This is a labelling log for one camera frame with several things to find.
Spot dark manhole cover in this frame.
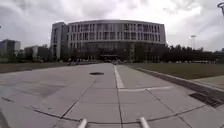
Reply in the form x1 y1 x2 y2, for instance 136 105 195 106
89 71 105 76

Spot large curved pale building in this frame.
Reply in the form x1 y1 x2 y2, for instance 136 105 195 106
49 19 167 63

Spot grey paved plaza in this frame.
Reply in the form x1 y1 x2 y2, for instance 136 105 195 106
0 62 224 128

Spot robot's own part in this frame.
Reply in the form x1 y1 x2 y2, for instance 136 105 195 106
77 118 89 128
138 116 151 128

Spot row of trees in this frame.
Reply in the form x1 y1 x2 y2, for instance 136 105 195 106
133 42 224 63

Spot grey stone kerb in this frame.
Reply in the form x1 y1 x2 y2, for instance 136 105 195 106
132 66 224 102

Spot tall floodlight pole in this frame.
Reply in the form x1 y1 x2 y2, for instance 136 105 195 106
190 34 197 52

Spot dark drain grate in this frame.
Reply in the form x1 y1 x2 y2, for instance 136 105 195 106
188 92 224 109

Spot low distant buildings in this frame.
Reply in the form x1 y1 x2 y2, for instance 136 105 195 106
0 38 52 63

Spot street lamp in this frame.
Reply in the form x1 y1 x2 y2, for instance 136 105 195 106
216 1 224 18

